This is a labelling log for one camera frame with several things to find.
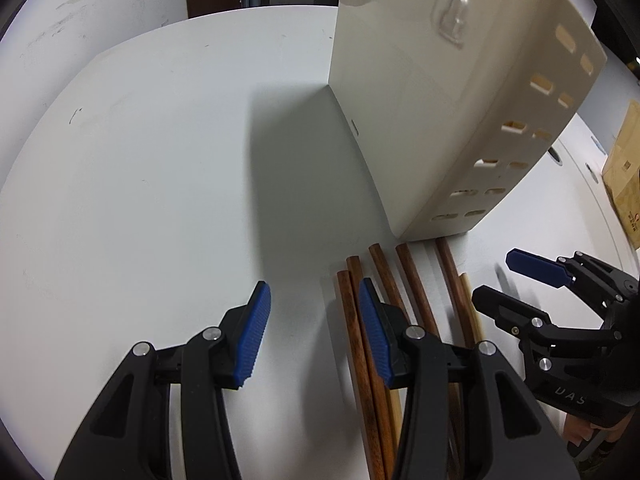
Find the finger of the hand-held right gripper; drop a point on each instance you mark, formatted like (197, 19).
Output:
(537, 267)
(505, 310)

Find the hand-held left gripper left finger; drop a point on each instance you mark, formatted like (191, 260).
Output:
(252, 335)

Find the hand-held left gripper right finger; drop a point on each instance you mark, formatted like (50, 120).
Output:
(375, 330)

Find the white slotted utensil holder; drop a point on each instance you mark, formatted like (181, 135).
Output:
(425, 110)

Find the person's right hand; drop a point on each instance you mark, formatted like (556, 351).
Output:
(577, 432)

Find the brown paper bag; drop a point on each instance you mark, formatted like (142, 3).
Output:
(625, 175)

